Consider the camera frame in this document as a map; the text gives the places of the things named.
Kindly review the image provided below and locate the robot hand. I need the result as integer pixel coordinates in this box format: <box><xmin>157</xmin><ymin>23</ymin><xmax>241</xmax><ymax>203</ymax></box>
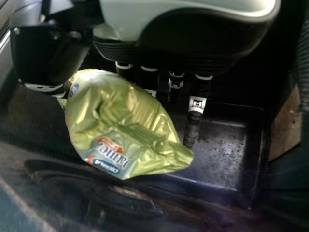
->
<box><xmin>9</xmin><ymin>0</ymin><xmax>282</xmax><ymax>148</ymax></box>

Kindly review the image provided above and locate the yellow-green biscuit packet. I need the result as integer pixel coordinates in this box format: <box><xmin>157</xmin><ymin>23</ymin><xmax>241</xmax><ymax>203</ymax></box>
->
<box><xmin>63</xmin><ymin>69</ymin><xmax>195</xmax><ymax>181</ymax></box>

